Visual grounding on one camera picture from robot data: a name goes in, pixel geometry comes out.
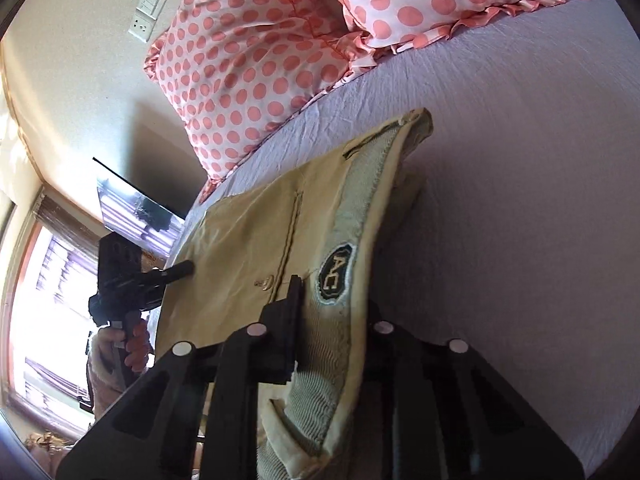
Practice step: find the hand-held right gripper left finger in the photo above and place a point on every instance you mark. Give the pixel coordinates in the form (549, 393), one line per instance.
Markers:
(289, 320)

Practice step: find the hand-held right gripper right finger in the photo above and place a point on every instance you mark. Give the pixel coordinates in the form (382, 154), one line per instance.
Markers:
(400, 355)

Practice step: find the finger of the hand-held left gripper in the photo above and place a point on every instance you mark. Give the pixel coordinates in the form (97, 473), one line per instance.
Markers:
(175, 272)

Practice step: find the beige pants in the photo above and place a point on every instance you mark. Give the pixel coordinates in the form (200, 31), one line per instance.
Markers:
(260, 230)

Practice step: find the person's left hand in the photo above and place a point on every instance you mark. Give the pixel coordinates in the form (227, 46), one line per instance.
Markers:
(136, 345)

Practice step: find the flat screen television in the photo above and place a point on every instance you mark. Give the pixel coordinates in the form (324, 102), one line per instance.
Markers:
(135, 207)

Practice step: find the white bed sheet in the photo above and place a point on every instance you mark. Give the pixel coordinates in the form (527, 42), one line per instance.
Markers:
(500, 185)

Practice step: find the pink polka dot pillow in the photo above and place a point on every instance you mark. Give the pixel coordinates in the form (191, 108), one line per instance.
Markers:
(240, 70)
(440, 0)

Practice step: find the window with orange frame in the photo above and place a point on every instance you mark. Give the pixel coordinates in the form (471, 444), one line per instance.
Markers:
(45, 280)

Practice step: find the white wall socket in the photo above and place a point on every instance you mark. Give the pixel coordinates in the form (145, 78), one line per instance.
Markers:
(140, 28)

